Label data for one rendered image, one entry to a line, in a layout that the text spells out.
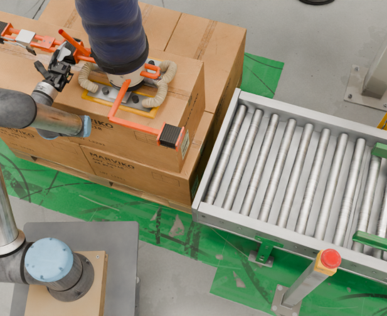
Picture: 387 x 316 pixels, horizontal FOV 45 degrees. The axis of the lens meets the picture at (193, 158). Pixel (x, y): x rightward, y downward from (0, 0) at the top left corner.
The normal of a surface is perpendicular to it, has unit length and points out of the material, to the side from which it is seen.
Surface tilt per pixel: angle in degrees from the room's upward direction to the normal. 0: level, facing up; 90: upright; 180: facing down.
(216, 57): 0
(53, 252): 4
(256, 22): 0
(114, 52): 83
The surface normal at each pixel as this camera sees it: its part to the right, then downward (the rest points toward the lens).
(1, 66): -0.04, -0.43
